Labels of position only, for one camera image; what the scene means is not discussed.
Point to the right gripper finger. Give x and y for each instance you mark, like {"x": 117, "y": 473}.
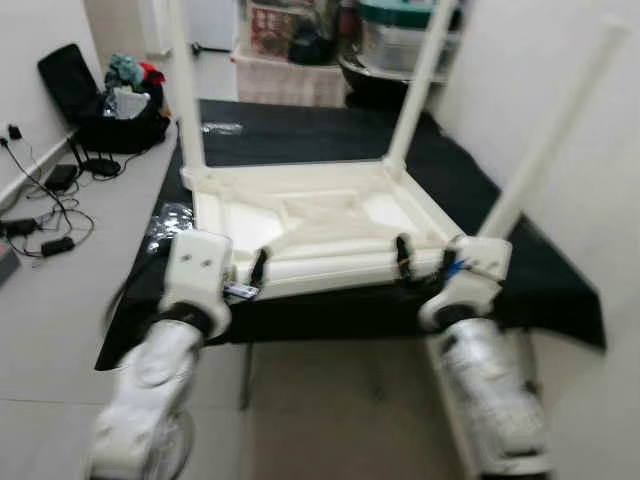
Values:
{"x": 405, "y": 258}
{"x": 449, "y": 263}

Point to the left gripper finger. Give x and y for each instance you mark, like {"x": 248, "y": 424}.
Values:
{"x": 259, "y": 268}

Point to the white plastic children table top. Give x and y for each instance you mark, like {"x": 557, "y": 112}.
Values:
{"x": 330, "y": 215}

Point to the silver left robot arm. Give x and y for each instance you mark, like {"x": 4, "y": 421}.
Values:
{"x": 150, "y": 380}

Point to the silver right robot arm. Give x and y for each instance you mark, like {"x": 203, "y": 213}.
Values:
{"x": 490, "y": 390}

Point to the clear tape strip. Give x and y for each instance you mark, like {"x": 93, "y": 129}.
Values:
{"x": 220, "y": 128}

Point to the black round bowl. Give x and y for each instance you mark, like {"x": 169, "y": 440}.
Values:
{"x": 370, "y": 90}

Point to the beige cloth covered bench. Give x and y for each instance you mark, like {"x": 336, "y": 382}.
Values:
{"x": 290, "y": 85}

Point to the black router with antennas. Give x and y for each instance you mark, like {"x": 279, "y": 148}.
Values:
{"x": 100, "y": 167}

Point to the small black power adapter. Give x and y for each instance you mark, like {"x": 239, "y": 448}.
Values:
{"x": 57, "y": 246}

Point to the clear plastic bag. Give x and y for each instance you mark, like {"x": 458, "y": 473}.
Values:
{"x": 128, "y": 103}

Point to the clear plastic storage box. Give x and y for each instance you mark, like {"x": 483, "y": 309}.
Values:
{"x": 385, "y": 45}

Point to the black power brick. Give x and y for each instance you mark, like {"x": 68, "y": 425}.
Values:
{"x": 62, "y": 178}

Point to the red cloth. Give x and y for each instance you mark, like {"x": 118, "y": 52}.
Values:
{"x": 152, "y": 73}

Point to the black bag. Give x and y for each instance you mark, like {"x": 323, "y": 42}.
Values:
{"x": 312, "y": 45}

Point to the black power strip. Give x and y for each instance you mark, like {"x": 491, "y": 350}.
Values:
{"x": 18, "y": 227}

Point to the grey box with red label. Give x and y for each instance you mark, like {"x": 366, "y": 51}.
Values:
{"x": 7, "y": 265}

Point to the storage box with orange lid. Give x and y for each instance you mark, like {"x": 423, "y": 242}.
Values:
{"x": 275, "y": 30}

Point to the teal cloth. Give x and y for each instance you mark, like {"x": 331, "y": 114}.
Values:
{"x": 123, "y": 68}

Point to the green item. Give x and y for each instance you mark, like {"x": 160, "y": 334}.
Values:
{"x": 395, "y": 12}

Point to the black open suitcase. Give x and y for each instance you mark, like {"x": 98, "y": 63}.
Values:
{"x": 65, "y": 85}

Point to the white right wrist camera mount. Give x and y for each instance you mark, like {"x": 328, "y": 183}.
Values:
{"x": 470, "y": 290}

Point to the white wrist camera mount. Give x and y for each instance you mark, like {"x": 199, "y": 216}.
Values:
{"x": 470, "y": 290}
{"x": 198, "y": 265}

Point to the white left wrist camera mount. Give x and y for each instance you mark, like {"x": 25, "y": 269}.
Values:
{"x": 198, "y": 265}

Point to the grey metal table frame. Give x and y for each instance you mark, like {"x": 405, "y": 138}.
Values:
{"x": 245, "y": 375}

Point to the black wall plug charger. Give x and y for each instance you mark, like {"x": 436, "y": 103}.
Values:
{"x": 13, "y": 132}

